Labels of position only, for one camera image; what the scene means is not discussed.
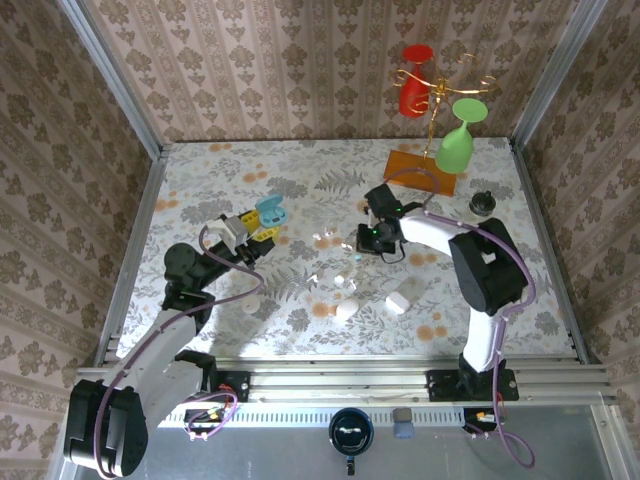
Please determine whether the blue earbud charging case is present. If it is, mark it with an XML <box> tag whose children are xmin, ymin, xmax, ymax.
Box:
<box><xmin>254</xmin><ymin>193</ymin><xmax>290</xmax><ymax>226</ymax></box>

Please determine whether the small jar with black lid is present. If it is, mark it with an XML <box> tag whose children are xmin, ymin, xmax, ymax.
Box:
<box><xmin>468</xmin><ymin>190</ymin><xmax>498</xmax><ymax>220</ymax></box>

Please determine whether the green plastic wine glass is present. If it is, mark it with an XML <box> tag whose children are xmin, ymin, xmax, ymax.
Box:
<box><xmin>434</xmin><ymin>97</ymin><xmax>490</xmax><ymax>175</ymax></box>

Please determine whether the red plastic wine glass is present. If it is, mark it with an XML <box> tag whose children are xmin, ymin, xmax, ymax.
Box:
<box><xmin>398</xmin><ymin>43</ymin><xmax>434</xmax><ymax>119</ymax></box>

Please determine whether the grey metal sheet panel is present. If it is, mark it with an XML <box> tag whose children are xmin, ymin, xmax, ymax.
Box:
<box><xmin>59</xmin><ymin>405</ymin><xmax>634</xmax><ymax>480</ymax></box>

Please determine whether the aluminium table side rail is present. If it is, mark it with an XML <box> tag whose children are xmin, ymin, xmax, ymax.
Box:
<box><xmin>94</xmin><ymin>149</ymin><xmax>169</xmax><ymax>369</ymax></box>
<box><xmin>509</xmin><ymin>137</ymin><xmax>594</xmax><ymax>364</ymax></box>

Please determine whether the gold wire rack wooden base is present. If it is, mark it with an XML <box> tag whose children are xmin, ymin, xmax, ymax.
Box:
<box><xmin>382</xmin><ymin>52</ymin><xmax>500</xmax><ymax>197</ymax></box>

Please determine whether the aluminium mounting rail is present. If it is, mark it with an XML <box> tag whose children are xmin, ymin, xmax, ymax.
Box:
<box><xmin>74</xmin><ymin>355</ymin><xmax>617</xmax><ymax>407</ymax></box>

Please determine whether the black connector box with wires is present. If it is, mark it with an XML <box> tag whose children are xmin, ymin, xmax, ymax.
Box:
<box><xmin>462</xmin><ymin>407</ymin><xmax>503</xmax><ymax>436</ymax></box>
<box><xmin>183</xmin><ymin>407</ymin><xmax>236</xmax><ymax>441</ymax></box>

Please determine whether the white slotted cable duct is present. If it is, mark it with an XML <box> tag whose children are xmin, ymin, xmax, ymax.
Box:
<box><xmin>159</xmin><ymin>409</ymin><xmax>466</xmax><ymax>427</ymax></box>

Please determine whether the aluminium frame post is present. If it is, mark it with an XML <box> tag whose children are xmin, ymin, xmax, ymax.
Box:
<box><xmin>55</xmin><ymin>0</ymin><xmax>167</xmax><ymax>160</ymax></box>
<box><xmin>510</xmin><ymin>0</ymin><xmax>609</xmax><ymax>151</ymax></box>

